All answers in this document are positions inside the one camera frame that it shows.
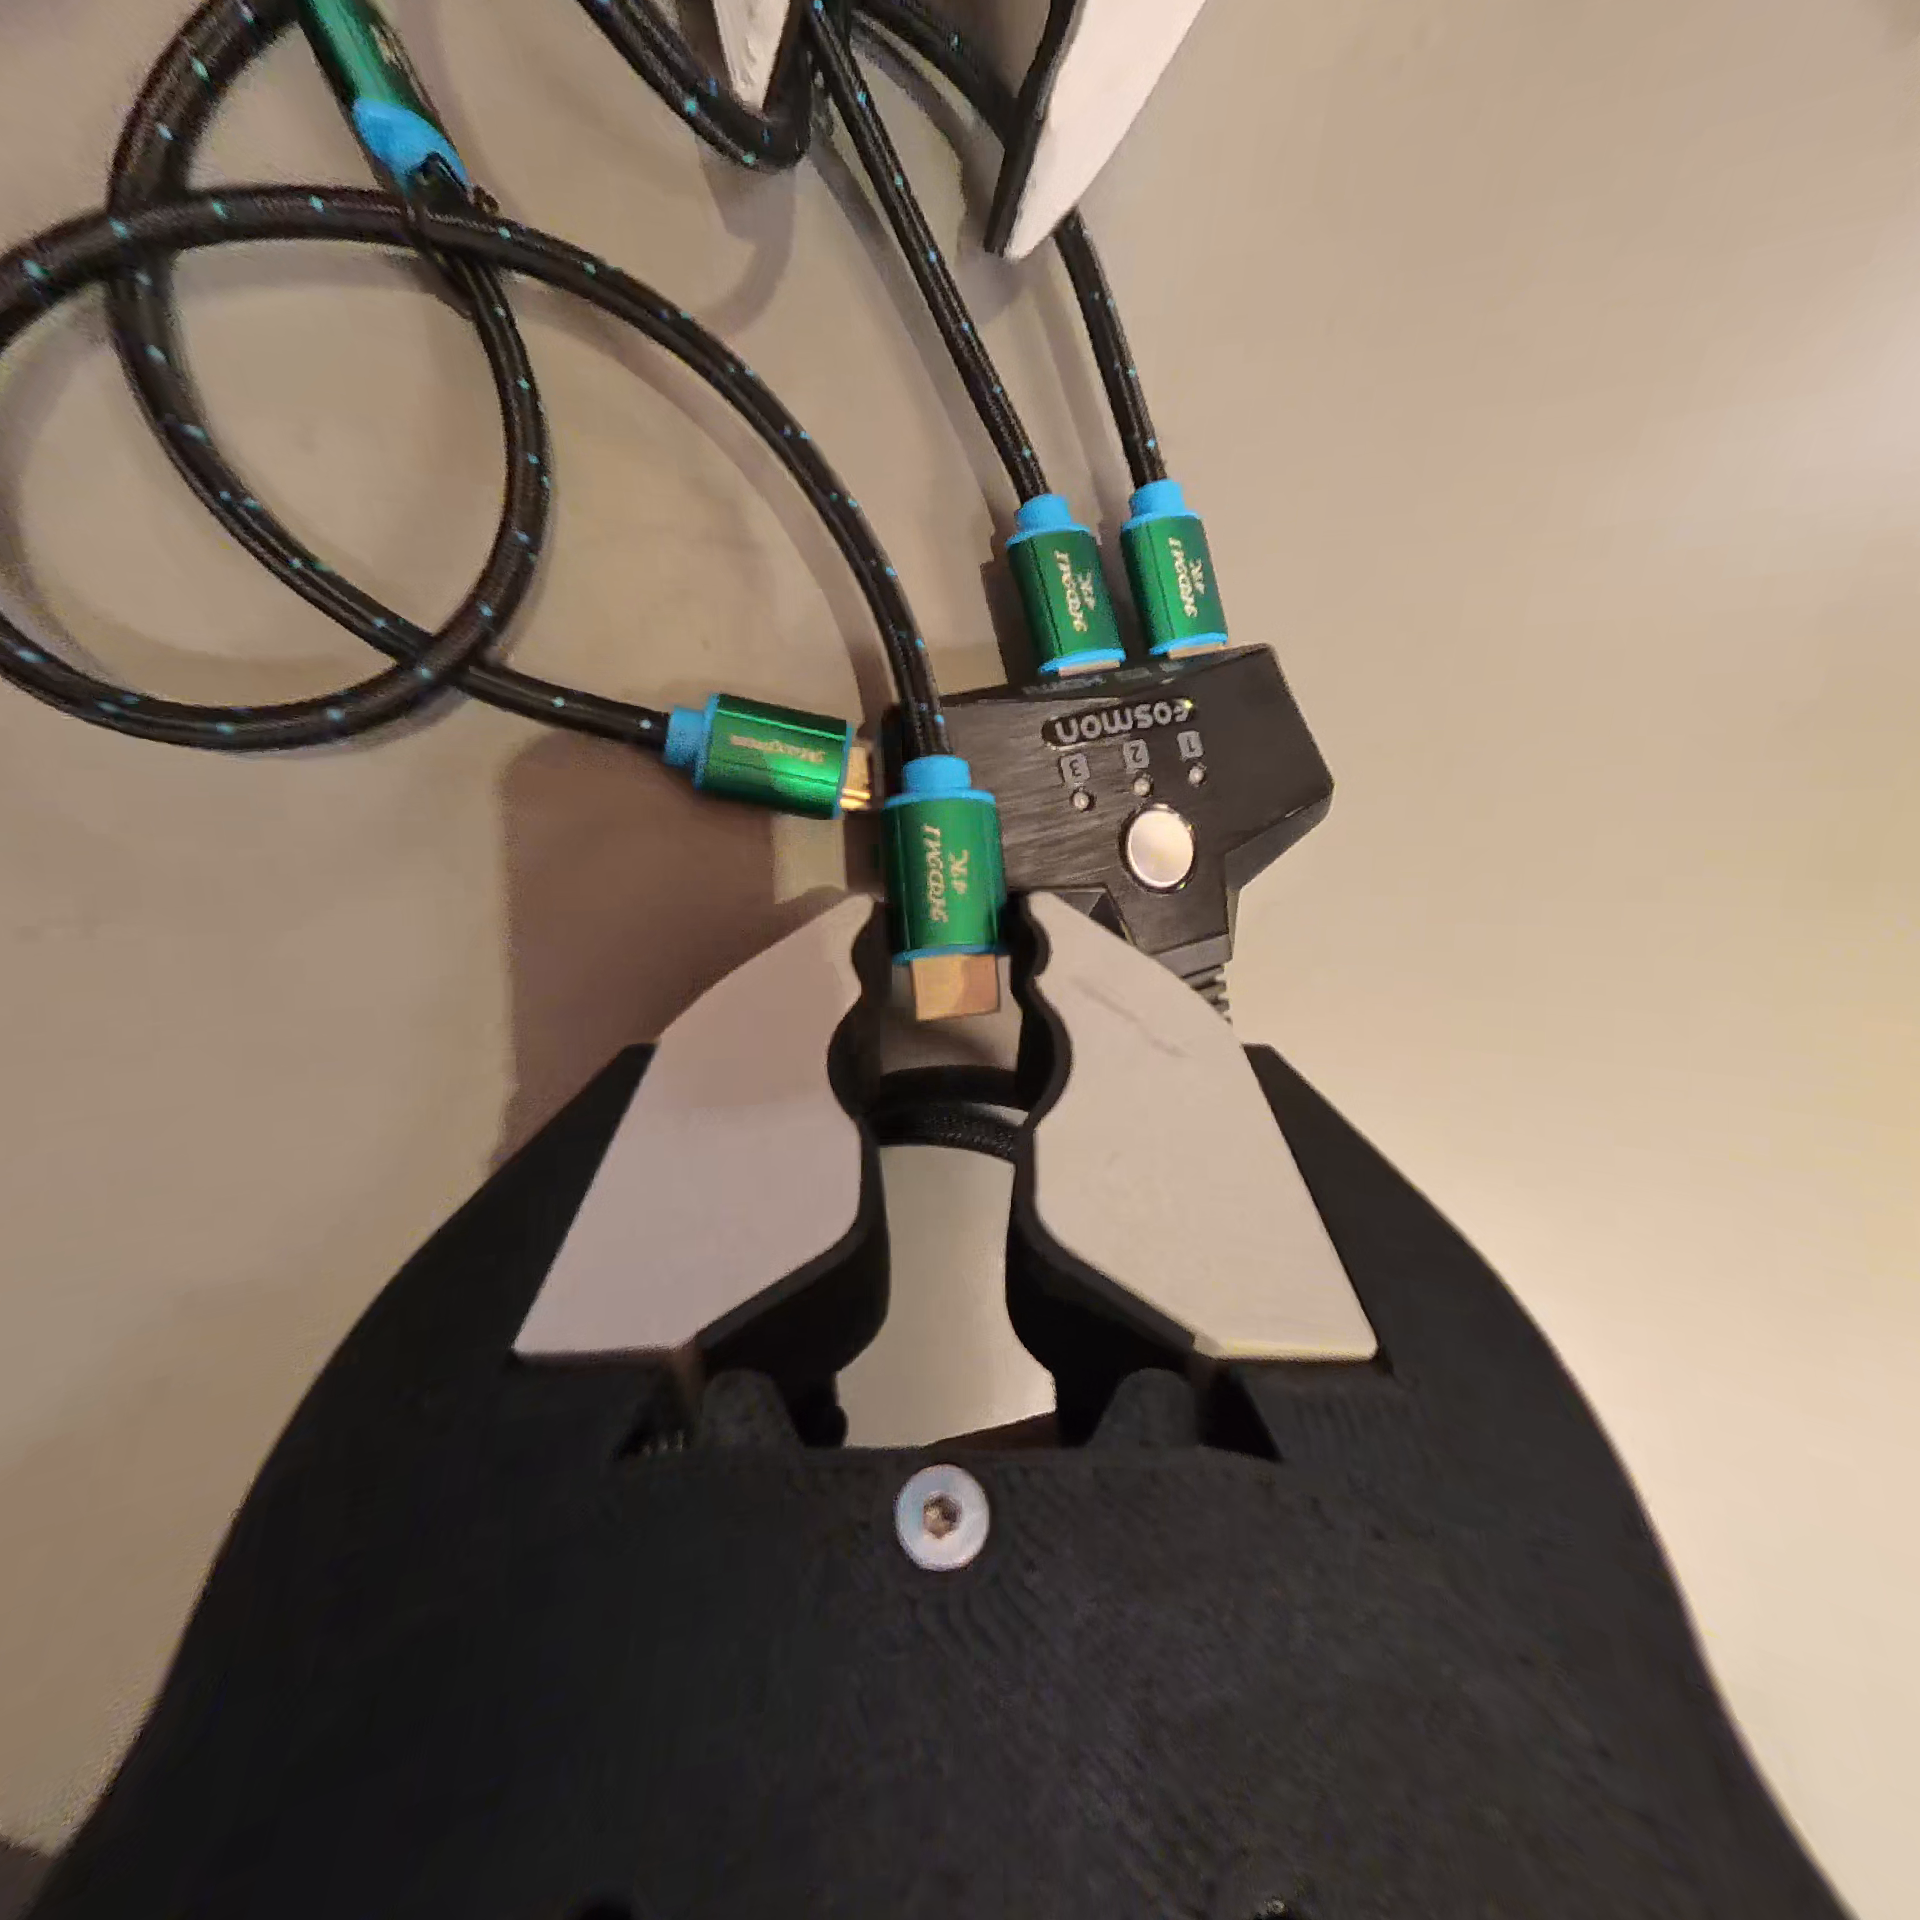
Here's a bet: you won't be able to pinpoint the black switch box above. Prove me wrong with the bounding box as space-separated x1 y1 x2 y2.
876 643 1337 1037

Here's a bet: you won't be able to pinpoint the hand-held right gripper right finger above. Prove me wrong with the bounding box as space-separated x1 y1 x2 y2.
1009 893 1377 1444

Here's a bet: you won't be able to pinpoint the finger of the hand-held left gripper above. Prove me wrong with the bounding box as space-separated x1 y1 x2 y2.
704 0 821 116
982 0 1211 265

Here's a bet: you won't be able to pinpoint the black braided cable green plugs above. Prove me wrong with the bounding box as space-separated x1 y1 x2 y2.
1050 211 1233 665
801 0 1128 682
105 0 873 821
0 0 1009 1023

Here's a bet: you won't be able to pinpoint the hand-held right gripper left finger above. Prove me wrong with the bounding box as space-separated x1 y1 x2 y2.
509 893 890 1442

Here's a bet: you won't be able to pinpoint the plain black braided cable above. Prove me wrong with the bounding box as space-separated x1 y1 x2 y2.
865 1068 1041 1160

